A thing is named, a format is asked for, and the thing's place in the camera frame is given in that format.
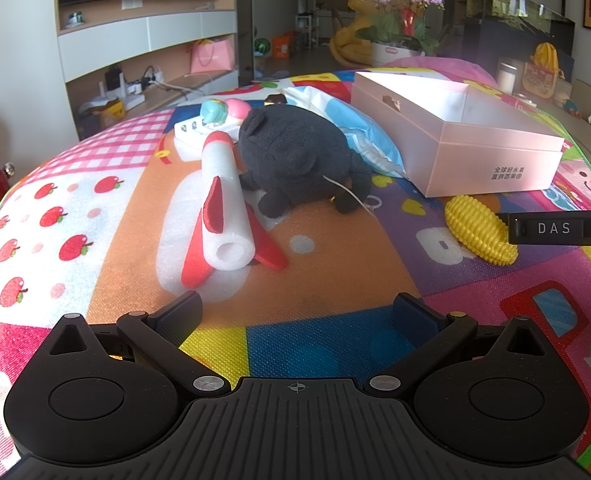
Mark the yellow box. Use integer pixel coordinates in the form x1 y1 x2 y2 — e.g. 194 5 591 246
80 100 126 128

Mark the yellow corn toy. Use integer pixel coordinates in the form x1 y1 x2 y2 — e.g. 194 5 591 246
444 195 519 265

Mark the pink gift bag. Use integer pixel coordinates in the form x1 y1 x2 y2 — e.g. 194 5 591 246
190 38 235 75

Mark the dark fish tank cabinet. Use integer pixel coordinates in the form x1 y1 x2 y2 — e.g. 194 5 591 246
463 0 576 68

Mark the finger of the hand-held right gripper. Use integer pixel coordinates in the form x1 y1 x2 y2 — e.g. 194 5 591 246
507 210 591 247

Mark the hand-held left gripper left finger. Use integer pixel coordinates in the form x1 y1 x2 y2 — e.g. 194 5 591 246
48 290 231 397

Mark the white cup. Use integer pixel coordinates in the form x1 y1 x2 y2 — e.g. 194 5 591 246
497 57 525 95

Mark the white red foam rocket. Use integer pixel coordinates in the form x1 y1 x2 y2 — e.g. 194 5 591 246
180 130 290 289

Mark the black router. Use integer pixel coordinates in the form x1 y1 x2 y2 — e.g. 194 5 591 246
104 66 124 96

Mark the blue white plastic bag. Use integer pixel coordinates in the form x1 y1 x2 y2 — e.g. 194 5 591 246
282 85 406 178

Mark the yellow inflatable toy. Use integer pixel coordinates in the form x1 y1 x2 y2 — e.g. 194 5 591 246
329 0 376 66

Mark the pink orchid plant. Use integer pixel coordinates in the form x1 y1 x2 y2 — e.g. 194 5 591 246
348 0 446 67

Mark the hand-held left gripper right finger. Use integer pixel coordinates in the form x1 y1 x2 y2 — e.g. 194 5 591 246
368 292 546 397

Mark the white wall shelf unit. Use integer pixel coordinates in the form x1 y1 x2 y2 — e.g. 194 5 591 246
56 4 241 142

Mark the yellow printed bag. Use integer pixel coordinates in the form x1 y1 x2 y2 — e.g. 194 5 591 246
523 42 566 98

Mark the black plush toy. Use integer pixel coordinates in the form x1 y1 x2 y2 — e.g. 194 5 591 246
238 104 373 219

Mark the pink cardboard box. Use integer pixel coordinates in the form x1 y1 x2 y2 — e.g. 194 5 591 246
350 71 566 198

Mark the pink blanket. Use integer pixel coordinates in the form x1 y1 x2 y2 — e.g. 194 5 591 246
375 56 496 86

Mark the colourful cartoon play mat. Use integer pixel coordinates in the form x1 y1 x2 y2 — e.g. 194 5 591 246
0 57 591 480

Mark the pink and teal toy figure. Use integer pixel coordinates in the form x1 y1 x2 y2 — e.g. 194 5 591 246
199 98 250 126

